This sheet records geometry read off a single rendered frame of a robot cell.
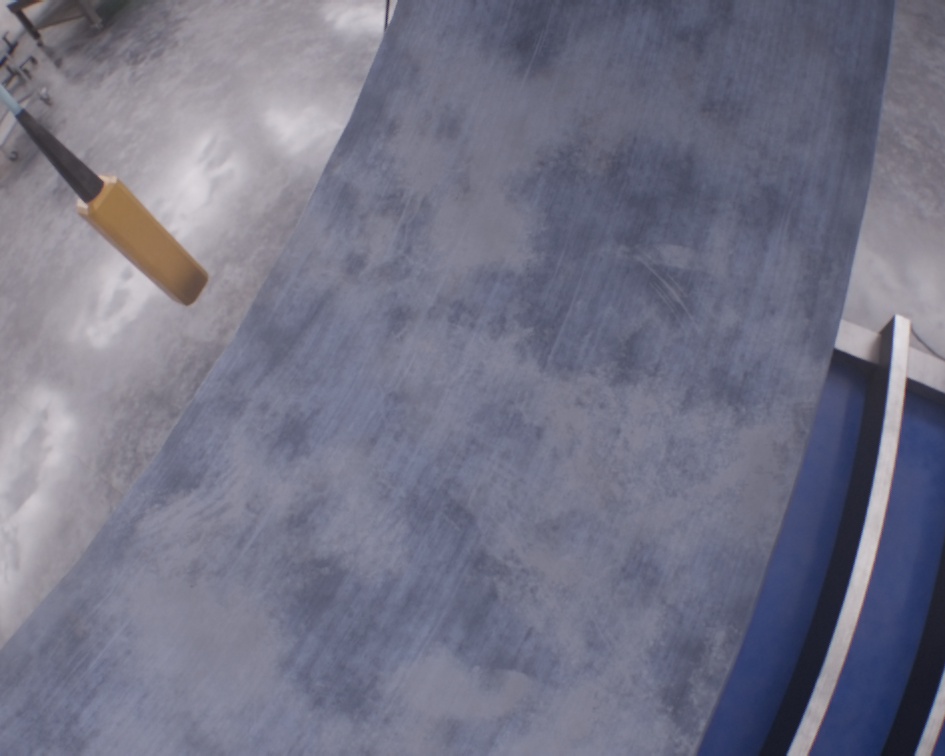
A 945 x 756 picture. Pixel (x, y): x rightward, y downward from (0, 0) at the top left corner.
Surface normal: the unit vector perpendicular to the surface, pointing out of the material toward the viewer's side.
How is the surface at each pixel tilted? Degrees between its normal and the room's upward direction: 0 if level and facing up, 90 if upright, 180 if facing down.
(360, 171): 15
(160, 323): 0
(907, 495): 0
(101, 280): 0
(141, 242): 90
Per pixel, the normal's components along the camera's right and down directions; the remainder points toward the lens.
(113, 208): 0.89, 0.33
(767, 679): -0.18, -0.39
